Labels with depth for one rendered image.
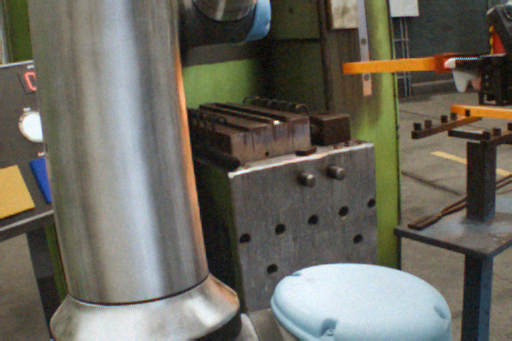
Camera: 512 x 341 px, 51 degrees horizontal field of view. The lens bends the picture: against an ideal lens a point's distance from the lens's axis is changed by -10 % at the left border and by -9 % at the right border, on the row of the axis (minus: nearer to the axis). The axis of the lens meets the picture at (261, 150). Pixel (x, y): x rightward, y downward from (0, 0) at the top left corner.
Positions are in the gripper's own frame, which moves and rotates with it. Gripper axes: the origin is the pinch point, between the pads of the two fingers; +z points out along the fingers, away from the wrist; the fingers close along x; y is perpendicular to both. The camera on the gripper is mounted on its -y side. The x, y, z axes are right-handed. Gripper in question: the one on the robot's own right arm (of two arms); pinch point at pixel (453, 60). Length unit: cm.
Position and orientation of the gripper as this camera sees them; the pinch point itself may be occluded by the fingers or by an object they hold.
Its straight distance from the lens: 105.8
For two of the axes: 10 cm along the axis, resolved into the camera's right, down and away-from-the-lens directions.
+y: 1.1, 9.8, 1.8
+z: -4.6, -1.1, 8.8
